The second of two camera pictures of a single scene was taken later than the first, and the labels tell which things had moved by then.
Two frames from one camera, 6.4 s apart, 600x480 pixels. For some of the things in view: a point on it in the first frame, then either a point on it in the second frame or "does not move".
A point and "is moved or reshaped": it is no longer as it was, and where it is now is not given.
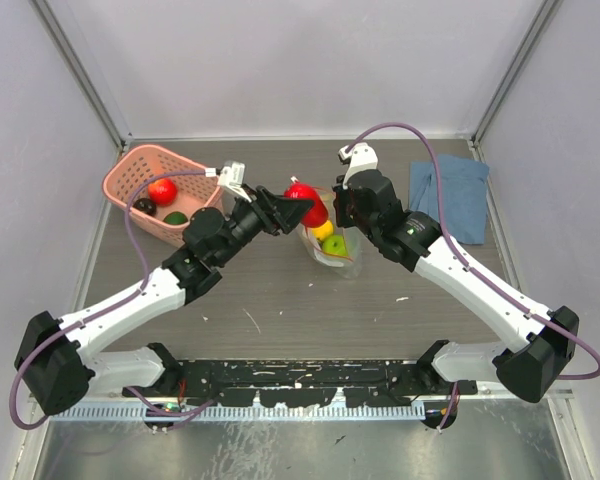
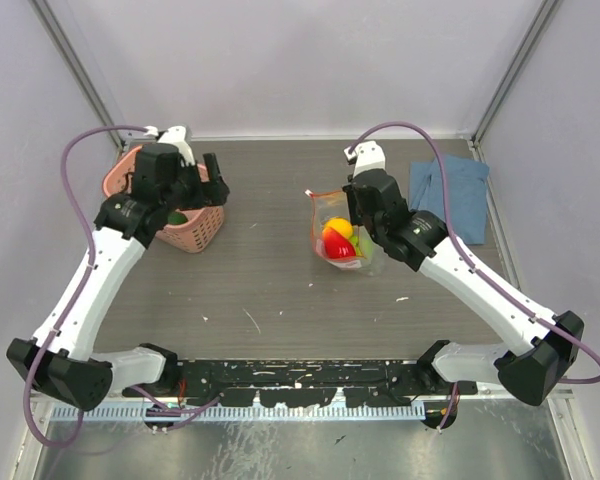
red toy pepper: (317, 213) → (335, 245)
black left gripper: (276, 213) → (208, 192)
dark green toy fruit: (175, 218) does not move
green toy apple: (335, 244) → (362, 247)
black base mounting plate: (303, 383) does not move
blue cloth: (464, 194) does not move
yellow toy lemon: (324, 232) is moved or reshaped
